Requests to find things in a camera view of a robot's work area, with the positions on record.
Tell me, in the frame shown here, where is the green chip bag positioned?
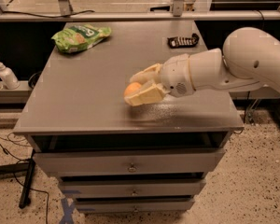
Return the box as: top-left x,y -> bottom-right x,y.
51,24 -> 112,54

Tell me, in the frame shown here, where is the grey drawer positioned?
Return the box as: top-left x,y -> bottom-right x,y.
59,179 -> 206,198
34,148 -> 225,176
76,198 -> 194,213

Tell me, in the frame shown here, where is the aluminium frame rail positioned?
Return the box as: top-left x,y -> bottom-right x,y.
0,10 -> 280,22

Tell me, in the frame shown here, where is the orange fruit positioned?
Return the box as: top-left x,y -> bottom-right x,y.
124,82 -> 142,97

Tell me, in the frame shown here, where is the grey drawer cabinet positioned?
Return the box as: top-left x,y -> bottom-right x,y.
14,21 -> 243,206

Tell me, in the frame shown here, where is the black metal stand leg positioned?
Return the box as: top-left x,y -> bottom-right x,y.
19,151 -> 35,209

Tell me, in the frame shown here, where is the bottom grey drawer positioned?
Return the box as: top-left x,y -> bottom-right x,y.
76,198 -> 194,213

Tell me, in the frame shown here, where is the top grey drawer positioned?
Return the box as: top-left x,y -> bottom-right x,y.
34,148 -> 225,176

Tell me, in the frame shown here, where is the middle grey drawer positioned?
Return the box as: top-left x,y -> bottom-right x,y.
59,179 -> 206,198

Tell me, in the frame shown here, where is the white pump bottle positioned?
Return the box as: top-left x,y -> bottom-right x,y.
0,62 -> 20,90

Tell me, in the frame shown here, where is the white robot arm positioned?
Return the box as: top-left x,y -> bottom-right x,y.
124,27 -> 280,106

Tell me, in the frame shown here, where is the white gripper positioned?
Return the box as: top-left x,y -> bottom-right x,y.
123,54 -> 194,106

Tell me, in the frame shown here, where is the black rxbar chocolate wrapper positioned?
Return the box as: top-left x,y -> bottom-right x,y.
167,33 -> 200,49

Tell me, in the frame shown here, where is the black floor cable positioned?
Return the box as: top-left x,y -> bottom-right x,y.
0,124 -> 50,224

